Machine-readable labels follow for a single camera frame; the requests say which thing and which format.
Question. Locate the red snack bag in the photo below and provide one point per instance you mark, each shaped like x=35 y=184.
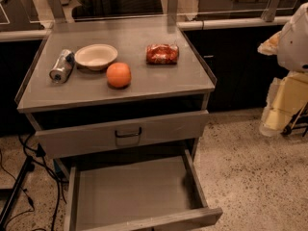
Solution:
x=162 y=53

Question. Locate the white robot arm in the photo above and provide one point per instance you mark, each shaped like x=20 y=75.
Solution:
x=292 y=53

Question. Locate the orange fruit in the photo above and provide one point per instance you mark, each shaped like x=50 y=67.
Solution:
x=119 y=75

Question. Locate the silver soda can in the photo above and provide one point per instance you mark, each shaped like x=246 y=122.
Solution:
x=62 y=68

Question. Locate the white bowl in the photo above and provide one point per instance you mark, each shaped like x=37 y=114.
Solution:
x=96 y=56

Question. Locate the wheeled cart base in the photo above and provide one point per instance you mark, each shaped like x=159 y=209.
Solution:
x=298 y=121

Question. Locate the grey drawer cabinet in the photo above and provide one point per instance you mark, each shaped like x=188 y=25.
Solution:
x=86 y=97

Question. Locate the closed grey upper drawer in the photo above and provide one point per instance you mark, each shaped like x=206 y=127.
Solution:
x=86 y=139

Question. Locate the open grey lower drawer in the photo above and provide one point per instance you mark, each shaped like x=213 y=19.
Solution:
x=139 y=191

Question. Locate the black tripod leg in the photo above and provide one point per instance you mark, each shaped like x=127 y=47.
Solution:
x=13 y=193

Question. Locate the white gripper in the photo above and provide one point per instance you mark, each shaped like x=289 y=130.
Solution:
x=295 y=45

